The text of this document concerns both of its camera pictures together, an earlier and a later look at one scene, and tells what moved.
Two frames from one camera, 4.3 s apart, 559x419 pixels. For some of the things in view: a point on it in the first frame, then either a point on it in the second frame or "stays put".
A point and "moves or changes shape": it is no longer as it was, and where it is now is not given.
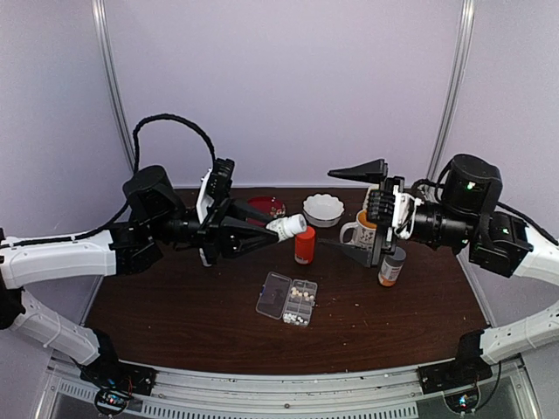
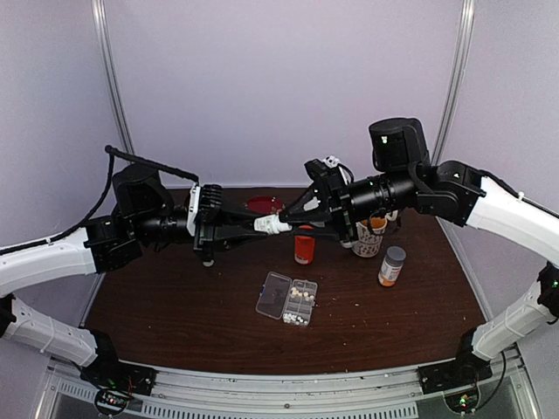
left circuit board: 111,401 stays put
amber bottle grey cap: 391,265 stays put
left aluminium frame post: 100,13 stays put
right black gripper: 365,257 to 341,213
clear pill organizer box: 289,299 stays put
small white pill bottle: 286,227 moves or changes shape
